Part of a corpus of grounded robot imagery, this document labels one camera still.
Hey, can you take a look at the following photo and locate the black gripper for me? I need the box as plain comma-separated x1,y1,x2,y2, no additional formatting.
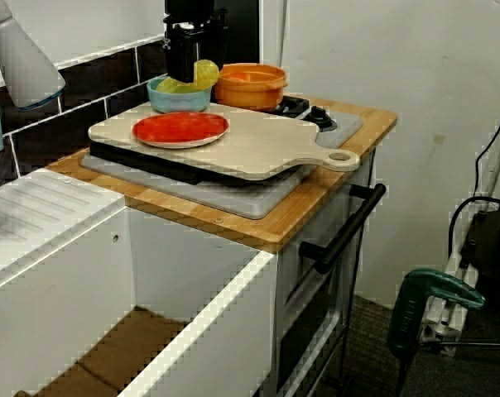
162,0,230,84

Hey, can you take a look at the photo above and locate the yellow toy corn cob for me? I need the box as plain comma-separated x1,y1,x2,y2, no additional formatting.
156,60,220,95

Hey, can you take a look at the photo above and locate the light blue bowl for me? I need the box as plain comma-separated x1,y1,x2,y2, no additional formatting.
146,76,213,115

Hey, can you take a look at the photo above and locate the orange toy pot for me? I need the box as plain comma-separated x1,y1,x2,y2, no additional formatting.
213,62,288,112

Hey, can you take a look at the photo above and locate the red plate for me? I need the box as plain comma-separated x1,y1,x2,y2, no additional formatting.
132,110,230,150

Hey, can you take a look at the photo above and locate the pale wooden cutting board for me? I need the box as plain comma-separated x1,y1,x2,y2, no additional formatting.
87,101,361,182

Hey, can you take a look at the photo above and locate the black stove knob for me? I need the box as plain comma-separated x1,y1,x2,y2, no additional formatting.
303,105,338,133

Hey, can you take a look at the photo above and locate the grey toy stove plate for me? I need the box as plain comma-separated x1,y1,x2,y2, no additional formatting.
79,108,363,220

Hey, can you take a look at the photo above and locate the white toy oven front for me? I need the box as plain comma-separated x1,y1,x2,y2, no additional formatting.
274,152,377,397

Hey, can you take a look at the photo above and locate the white sink unit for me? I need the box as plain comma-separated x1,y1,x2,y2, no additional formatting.
0,167,278,397

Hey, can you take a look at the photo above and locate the brown cardboard sheet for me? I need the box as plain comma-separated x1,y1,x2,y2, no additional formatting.
13,304,193,397

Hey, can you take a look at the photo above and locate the green power drill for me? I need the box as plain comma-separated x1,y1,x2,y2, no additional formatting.
386,267,487,361

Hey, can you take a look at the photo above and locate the black device box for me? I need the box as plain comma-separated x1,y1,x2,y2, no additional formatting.
460,208,500,315

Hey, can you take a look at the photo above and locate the black oven door handle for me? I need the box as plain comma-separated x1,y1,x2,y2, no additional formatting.
298,183,387,275

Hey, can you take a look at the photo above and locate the thin black cable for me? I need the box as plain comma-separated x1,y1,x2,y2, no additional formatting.
474,98,500,199

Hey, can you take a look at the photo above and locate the thick black cable loop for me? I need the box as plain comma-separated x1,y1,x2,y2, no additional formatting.
447,196,500,251

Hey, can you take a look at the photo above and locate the silver aluminium frame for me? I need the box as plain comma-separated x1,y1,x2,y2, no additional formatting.
423,119,500,357

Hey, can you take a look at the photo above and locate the black drill cable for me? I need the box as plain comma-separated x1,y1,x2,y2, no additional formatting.
397,339,500,397

